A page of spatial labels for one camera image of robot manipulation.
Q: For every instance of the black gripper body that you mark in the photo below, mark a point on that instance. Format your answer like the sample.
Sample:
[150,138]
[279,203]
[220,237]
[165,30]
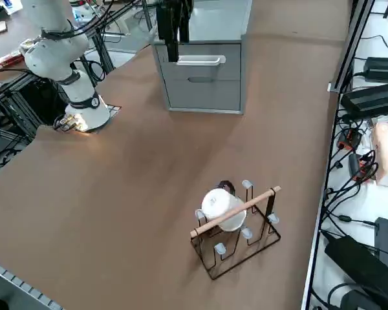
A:
[174,6]

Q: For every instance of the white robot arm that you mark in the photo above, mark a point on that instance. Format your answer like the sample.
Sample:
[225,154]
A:
[48,55]

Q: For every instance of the gray drawer with recessed grip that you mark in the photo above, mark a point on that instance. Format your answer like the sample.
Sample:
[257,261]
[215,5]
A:
[200,95]

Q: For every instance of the gray metal cabinet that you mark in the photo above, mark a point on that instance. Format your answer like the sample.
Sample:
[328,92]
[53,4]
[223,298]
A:
[220,19]

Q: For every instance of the flat red object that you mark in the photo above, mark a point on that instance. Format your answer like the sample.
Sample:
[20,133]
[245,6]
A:
[6,61]

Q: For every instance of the red black connector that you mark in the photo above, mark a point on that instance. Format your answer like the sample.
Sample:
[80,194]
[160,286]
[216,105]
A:
[354,164]
[350,137]

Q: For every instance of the long dark power brick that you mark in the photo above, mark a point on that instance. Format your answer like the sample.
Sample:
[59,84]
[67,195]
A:
[372,100]

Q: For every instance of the black power adapter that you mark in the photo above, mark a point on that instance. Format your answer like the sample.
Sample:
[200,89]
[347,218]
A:
[384,69]

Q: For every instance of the large black power brick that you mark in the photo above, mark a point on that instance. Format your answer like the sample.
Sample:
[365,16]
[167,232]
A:
[359,264]

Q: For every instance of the toothed aluminium profile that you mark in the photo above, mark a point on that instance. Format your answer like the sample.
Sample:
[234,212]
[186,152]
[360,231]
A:
[3,290]

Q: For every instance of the aluminium post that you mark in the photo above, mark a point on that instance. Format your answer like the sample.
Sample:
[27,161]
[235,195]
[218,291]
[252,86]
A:
[349,48]

